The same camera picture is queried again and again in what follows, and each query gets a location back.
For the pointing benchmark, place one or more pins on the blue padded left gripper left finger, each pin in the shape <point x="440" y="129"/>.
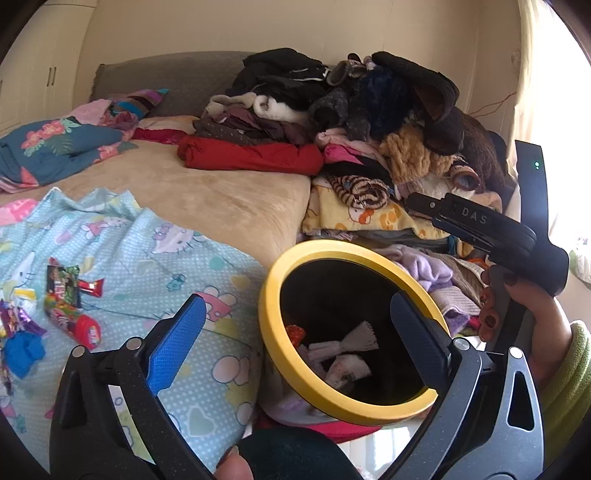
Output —
<point x="170" y="341"/>

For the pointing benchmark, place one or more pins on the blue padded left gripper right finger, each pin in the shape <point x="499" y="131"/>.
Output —
<point x="425" y="340"/>

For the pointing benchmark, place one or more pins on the blue rubber glove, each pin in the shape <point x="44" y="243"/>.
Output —
<point x="22" y="351"/>

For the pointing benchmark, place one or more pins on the purple orange snack wrapper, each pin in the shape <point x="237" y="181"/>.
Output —
<point x="15" y="319"/>

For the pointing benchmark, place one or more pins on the red small candy wrapper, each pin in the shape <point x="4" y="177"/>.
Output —
<point x="92" y="288"/>

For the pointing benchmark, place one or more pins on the green black snack packet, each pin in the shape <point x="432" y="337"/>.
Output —
<point x="63" y="282"/>

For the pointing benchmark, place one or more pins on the green sleeve forearm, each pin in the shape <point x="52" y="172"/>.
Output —
<point x="566" y="399"/>

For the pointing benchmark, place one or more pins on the yellow rimmed black trash bin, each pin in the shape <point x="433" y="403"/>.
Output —
<point x="328" y="288"/>

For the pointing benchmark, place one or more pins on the white paper trash in bin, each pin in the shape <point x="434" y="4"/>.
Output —
<point x="339" y="363"/>

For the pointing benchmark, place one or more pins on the right hand painted nails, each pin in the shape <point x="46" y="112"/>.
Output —
<point x="552" y="334"/>

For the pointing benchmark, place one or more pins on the left hand painted nails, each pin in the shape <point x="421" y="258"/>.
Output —
<point x="232" y="466"/>

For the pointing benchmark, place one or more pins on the lilac fluffy sweater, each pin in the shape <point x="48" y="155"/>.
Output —
<point x="431" y="273"/>

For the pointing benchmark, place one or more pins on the red round snack packet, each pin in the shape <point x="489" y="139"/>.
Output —
<point x="83" y="329"/>

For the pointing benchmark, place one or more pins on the light blue Hello Kitty blanket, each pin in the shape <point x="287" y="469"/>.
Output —
<point x="148" y="268"/>

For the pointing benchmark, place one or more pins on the red crumpled wrapper in bin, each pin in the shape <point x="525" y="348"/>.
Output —
<point x="296" y="334"/>

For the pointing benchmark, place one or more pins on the tan knitted sweater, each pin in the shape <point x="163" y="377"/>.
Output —
<point x="409" y="159"/>

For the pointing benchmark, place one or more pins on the beige bed sheet mattress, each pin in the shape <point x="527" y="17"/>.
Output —
<point x="256" y="212"/>

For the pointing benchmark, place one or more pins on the striped brown knit garment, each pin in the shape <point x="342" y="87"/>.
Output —
<point x="361" y="192"/>

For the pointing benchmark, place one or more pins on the yellow cartoon blanket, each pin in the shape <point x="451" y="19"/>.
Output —
<point x="327" y="212"/>

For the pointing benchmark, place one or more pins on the pink cartoon blanket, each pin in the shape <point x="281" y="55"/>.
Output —
<point x="16" y="211"/>

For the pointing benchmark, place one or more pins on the red folded garment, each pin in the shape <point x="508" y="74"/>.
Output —
<point x="212" y="154"/>

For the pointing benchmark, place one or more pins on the black clothes pile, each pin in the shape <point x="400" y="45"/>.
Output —
<point x="376" y="98"/>

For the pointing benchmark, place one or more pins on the blue floral quilt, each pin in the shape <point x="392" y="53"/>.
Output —
<point x="45" y="152"/>

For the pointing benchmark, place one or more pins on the striped purple sock garment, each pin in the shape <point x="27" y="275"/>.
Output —
<point x="126" y="110"/>

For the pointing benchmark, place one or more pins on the grey padded headboard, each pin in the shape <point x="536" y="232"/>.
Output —
<point x="191" y="79"/>

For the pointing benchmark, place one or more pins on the cream wardrobe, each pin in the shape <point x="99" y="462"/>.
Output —
<point x="39" y="71"/>

